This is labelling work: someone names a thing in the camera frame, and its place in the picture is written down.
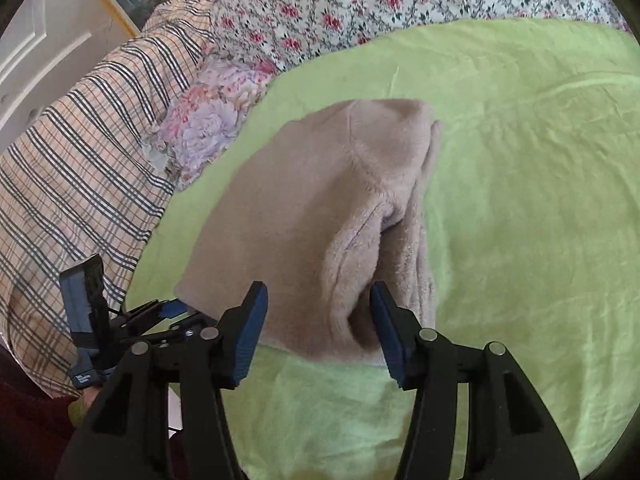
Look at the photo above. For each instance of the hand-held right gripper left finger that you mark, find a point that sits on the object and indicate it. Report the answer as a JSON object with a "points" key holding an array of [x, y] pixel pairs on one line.
{"points": [[247, 340]]}

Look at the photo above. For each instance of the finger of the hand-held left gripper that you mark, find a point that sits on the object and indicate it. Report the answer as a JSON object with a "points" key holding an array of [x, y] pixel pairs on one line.
{"points": [[167, 308], [185, 332]]}

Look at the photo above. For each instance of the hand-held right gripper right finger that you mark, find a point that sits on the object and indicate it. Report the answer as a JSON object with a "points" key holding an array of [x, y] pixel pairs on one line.
{"points": [[387, 335]]}

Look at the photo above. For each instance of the beige knitted sweater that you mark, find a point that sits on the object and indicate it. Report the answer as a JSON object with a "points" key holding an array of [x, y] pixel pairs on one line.
{"points": [[300, 210]]}

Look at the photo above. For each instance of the plaid checked blanket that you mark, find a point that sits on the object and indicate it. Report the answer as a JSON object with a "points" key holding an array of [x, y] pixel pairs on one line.
{"points": [[75, 185]]}

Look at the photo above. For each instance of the dark red clothing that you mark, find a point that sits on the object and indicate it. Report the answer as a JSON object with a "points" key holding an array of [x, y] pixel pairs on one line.
{"points": [[30, 435]]}

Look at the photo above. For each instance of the purple pink floral cloth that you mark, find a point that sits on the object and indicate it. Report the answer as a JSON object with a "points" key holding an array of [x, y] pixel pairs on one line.
{"points": [[210, 115]]}

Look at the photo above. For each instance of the light green bed sheet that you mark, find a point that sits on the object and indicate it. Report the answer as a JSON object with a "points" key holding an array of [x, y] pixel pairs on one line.
{"points": [[525, 185]]}

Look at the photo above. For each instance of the white panel door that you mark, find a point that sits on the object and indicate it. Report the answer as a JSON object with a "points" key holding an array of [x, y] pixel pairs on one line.
{"points": [[40, 50]]}

